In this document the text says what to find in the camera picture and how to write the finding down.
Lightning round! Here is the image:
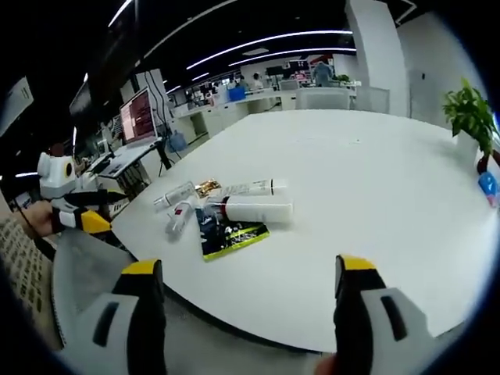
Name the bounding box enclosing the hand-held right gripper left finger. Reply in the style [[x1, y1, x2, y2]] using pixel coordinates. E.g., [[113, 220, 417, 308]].
[[62, 257, 168, 375]]

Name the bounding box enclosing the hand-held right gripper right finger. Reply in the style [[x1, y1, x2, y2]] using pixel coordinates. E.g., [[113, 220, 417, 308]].
[[333, 253, 443, 375]]

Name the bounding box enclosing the clear skincare bottle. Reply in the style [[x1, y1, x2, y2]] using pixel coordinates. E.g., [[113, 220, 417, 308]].
[[152, 180, 197, 213]]

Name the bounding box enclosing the small white red-label skincare bottle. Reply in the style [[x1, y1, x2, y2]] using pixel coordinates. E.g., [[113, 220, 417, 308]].
[[165, 196, 197, 244]]

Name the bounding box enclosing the gold skincare sachet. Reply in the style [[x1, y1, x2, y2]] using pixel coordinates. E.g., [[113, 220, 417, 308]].
[[194, 178, 224, 198]]

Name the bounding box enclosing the dark green-edged skincare sachet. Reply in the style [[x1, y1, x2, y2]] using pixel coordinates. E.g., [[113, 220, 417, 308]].
[[194, 205, 271, 263]]

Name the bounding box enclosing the large white skincare bottle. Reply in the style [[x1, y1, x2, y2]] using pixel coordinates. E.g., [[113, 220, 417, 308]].
[[218, 194, 295, 224]]

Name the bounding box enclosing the white skincare tube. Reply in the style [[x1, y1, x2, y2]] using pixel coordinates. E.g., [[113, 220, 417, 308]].
[[220, 177, 289, 197]]

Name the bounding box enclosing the person's left hand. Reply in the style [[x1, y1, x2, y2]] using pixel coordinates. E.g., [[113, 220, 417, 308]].
[[27, 202, 63, 237]]

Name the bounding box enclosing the person's right hand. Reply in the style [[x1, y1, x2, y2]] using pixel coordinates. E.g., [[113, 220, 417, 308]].
[[314, 351, 341, 375]]

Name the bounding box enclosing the white computer desk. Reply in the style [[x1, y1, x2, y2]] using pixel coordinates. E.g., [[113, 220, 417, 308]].
[[91, 136, 164, 188]]

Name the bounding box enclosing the black tripod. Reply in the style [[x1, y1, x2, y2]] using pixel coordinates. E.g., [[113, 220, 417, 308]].
[[155, 138, 183, 171]]

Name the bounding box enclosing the computer monitor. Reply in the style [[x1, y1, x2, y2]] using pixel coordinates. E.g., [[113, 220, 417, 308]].
[[118, 87, 160, 148]]

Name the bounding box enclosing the blue water jug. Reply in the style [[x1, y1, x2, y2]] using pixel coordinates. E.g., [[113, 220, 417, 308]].
[[167, 129, 188, 154]]

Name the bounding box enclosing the blue packet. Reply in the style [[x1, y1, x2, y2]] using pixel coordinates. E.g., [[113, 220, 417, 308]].
[[477, 170, 500, 210]]

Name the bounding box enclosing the dark red vase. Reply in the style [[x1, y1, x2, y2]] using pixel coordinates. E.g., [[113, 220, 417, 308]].
[[475, 152, 494, 173]]

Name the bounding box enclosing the green potted plant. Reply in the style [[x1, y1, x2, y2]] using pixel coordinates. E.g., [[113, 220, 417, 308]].
[[441, 77, 500, 158]]

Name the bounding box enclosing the white wall sign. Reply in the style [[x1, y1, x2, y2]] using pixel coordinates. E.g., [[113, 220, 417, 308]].
[[0, 76, 35, 137]]

